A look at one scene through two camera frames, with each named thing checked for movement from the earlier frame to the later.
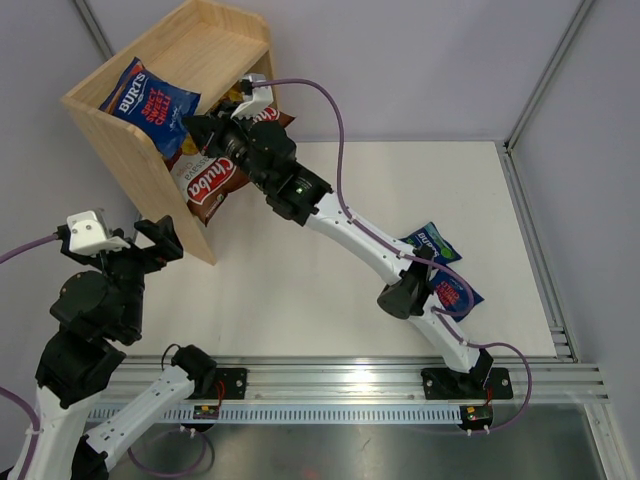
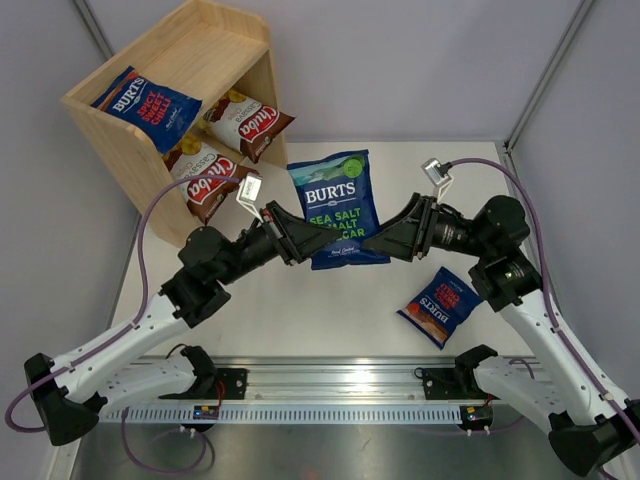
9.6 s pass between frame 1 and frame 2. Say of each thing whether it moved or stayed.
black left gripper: moved
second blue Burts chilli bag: stayed
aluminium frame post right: stayed
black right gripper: moved
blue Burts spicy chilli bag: moved
